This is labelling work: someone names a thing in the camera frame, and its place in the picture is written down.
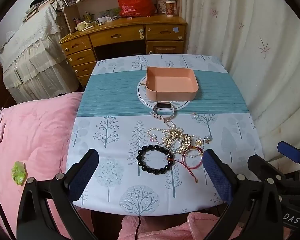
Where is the pink smart band watch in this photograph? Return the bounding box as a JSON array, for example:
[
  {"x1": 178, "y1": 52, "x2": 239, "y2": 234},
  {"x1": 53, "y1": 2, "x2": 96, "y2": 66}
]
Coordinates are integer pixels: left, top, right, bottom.
[{"x1": 150, "y1": 101, "x2": 176, "y2": 121}]

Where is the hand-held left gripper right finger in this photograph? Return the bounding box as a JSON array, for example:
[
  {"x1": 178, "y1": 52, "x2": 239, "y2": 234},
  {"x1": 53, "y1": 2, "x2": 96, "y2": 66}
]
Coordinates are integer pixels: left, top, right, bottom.
[{"x1": 202, "y1": 149, "x2": 286, "y2": 240}]

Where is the black cable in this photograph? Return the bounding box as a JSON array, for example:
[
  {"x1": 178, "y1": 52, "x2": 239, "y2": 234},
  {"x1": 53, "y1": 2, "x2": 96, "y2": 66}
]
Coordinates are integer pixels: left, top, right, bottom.
[{"x1": 135, "y1": 216, "x2": 141, "y2": 240}]

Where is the small pearl bracelet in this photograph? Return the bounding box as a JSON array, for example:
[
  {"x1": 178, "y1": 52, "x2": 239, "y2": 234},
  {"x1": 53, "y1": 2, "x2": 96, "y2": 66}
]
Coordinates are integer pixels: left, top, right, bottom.
[{"x1": 184, "y1": 149, "x2": 203, "y2": 158}]

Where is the white lace cover cloth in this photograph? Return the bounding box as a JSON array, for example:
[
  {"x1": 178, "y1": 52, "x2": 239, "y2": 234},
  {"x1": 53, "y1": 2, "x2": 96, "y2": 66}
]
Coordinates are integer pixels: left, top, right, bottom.
[{"x1": 0, "y1": 0, "x2": 80, "y2": 103}]

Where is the pink jewelry box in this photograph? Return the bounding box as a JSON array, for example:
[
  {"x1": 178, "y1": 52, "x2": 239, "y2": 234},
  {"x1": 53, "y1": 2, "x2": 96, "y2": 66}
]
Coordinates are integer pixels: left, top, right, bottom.
[{"x1": 145, "y1": 67, "x2": 199, "y2": 101}]

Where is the white leaf print curtain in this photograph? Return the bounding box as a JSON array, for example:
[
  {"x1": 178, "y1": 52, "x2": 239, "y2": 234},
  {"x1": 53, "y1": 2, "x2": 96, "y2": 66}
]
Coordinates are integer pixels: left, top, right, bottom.
[{"x1": 180, "y1": 0, "x2": 300, "y2": 162}]

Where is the wooden desk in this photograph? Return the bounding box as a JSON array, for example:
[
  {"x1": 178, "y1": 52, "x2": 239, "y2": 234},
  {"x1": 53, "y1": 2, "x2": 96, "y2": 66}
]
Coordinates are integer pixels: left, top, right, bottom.
[{"x1": 56, "y1": 0, "x2": 188, "y2": 88}]

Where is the patterned paper cup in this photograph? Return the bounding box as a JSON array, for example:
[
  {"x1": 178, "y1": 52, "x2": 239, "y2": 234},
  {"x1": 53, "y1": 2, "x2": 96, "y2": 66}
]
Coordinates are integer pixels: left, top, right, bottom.
[{"x1": 165, "y1": 0, "x2": 177, "y2": 17}]

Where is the green wrapper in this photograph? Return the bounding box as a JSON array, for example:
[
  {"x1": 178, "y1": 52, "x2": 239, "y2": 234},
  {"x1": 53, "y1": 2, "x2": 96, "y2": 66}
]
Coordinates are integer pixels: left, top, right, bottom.
[{"x1": 12, "y1": 161, "x2": 27, "y2": 186}]

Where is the stack of books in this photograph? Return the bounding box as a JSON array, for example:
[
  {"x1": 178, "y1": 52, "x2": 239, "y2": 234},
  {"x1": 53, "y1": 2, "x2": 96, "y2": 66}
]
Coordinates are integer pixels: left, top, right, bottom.
[{"x1": 24, "y1": 0, "x2": 58, "y2": 22}]

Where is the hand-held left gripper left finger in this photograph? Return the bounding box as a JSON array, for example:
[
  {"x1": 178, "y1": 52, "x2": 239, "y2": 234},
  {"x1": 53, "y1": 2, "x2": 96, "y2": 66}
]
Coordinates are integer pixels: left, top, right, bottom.
[{"x1": 16, "y1": 149, "x2": 100, "y2": 240}]

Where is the white pearl necklace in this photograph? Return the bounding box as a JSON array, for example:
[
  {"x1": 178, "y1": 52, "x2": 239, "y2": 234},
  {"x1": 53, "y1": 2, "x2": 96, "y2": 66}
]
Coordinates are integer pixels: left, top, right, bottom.
[{"x1": 147, "y1": 120, "x2": 203, "y2": 145}]

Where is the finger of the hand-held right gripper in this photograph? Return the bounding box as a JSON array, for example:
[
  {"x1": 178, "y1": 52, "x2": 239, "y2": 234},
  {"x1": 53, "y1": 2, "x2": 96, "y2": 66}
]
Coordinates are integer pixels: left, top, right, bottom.
[
  {"x1": 247, "y1": 155, "x2": 285, "y2": 183},
  {"x1": 277, "y1": 141, "x2": 300, "y2": 180}
]

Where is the red plastic bag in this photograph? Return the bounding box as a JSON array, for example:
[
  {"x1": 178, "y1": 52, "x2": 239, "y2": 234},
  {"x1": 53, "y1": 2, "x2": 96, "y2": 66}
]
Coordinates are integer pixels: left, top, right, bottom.
[{"x1": 116, "y1": 0, "x2": 157, "y2": 18}]

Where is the gold chain necklace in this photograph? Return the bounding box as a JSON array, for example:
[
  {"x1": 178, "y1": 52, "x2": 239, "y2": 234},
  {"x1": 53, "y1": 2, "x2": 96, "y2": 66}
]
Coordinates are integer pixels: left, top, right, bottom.
[{"x1": 161, "y1": 129, "x2": 194, "y2": 154}]

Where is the pink fleece clothing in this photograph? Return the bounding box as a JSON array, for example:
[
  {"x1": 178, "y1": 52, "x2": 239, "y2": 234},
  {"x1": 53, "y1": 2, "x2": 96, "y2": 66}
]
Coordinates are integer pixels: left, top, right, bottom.
[{"x1": 119, "y1": 211, "x2": 228, "y2": 240}]

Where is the pink blanket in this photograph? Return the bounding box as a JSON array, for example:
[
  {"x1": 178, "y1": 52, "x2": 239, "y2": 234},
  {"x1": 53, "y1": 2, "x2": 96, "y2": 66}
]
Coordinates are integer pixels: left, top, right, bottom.
[{"x1": 0, "y1": 92, "x2": 90, "y2": 240}]

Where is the black bead bracelet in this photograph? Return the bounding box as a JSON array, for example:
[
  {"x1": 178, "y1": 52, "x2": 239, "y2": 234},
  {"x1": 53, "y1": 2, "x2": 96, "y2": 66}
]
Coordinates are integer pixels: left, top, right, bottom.
[{"x1": 136, "y1": 145, "x2": 175, "y2": 175}]

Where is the red string bracelet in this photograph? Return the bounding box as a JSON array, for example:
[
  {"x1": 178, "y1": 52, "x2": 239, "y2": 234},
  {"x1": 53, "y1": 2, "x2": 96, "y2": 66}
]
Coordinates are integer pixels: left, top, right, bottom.
[{"x1": 169, "y1": 147, "x2": 204, "y2": 184}]

